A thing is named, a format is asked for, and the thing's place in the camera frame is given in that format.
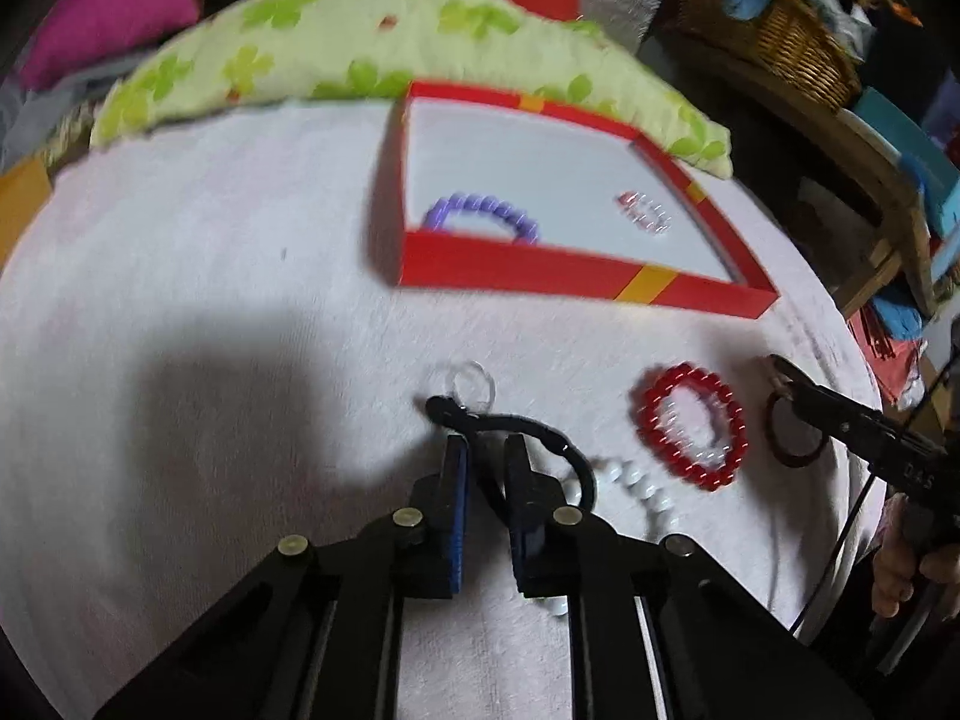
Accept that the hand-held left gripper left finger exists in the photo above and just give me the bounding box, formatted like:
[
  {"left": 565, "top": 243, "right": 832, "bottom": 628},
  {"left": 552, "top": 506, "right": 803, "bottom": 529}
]
[{"left": 94, "top": 431, "right": 470, "bottom": 720}]

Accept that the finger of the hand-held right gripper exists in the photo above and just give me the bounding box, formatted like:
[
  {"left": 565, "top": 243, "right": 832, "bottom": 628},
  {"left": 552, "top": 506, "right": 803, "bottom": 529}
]
[{"left": 766, "top": 354, "right": 845, "bottom": 437}]

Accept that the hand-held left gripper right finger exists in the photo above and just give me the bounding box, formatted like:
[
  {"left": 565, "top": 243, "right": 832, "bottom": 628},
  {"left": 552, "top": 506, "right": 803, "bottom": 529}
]
[{"left": 504, "top": 431, "right": 875, "bottom": 720}]

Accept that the maroon hair tie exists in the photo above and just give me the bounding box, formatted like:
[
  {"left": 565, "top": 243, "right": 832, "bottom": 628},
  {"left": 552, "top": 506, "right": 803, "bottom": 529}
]
[{"left": 765, "top": 381, "right": 827, "bottom": 467}]

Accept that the black hair tie clear ring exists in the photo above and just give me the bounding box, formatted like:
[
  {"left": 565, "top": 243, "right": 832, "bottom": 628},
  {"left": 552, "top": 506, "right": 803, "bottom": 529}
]
[{"left": 424, "top": 360, "right": 599, "bottom": 515}]

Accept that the pink clear bead bracelet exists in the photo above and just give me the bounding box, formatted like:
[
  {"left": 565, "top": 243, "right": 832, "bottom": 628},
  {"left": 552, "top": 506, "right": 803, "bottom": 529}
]
[
  {"left": 616, "top": 190, "right": 674, "bottom": 235},
  {"left": 658, "top": 396, "right": 732, "bottom": 467}
]

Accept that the white pearl bracelet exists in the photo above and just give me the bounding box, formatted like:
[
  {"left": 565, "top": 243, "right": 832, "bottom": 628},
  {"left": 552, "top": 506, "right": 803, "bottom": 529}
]
[{"left": 541, "top": 457, "right": 680, "bottom": 616}]

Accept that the red bead bracelet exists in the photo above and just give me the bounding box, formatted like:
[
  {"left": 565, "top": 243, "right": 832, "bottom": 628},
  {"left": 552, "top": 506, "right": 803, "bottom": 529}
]
[{"left": 634, "top": 362, "right": 749, "bottom": 494}]

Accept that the red cardboard box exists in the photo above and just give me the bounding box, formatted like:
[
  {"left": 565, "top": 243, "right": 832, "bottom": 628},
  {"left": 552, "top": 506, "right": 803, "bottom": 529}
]
[{"left": 397, "top": 79, "right": 779, "bottom": 321}]

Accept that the person's right hand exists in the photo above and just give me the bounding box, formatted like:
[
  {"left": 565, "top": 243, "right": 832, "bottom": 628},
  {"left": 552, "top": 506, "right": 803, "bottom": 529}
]
[{"left": 872, "top": 536, "right": 960, "bottom": 620}]

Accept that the wooden shelf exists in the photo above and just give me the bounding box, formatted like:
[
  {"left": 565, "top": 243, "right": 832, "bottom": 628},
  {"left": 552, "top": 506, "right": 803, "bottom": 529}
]
[{"left": 675, "top": 37, "right": 940, "bottom": 316}]

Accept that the teal board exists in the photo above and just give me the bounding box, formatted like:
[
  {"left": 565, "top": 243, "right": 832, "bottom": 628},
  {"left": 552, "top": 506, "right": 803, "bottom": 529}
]
[{"left": 855, "top": 86, "right": 960, "bottom": 241}]

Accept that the wicker basket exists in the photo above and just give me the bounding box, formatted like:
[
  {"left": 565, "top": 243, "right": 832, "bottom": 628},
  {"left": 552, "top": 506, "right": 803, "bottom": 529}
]
[{"left": 686, "top": 0, "right": 863, "bottom": 115}]

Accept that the pale pink bed blanket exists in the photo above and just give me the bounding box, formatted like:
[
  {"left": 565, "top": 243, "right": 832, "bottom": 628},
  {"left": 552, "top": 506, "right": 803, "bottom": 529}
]
[{"left": 0, "top": 97, "right": 887, "bottom": 720}]

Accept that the green floral pillow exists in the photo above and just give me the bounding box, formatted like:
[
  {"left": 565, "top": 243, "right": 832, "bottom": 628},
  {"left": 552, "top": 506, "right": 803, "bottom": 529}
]
[{"left": 90, "top": 0, "right": 733, "bottom": 181}]

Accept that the orange box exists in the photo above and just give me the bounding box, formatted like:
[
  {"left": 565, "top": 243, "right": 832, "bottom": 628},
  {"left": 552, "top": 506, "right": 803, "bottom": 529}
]
[{"left": 0, "top": 157, "right": 53, "bottom": 265}]

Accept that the grey cloth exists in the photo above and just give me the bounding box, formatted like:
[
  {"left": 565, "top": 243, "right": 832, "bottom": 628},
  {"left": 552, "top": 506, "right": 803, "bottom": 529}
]
[{"left": 0, "top": 75, "right": 98, "bottom": 166}]

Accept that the magenta pillow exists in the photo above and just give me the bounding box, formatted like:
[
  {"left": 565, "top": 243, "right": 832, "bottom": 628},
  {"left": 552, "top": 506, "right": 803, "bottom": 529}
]
[{"left": 15, "top": 0, "right": 200, "bottom": 91}]

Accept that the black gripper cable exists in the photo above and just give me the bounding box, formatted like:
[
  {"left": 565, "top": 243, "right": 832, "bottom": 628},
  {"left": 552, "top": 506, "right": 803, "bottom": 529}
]
[{"left": 787, "top": 457, "right": 878, "bottom": 635}]

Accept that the purple bead bracelet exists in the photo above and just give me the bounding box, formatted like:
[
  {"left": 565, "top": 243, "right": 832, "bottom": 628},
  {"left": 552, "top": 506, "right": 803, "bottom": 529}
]
[{"left": 421, "top": 193, "right": 542, "bottom": 245}]

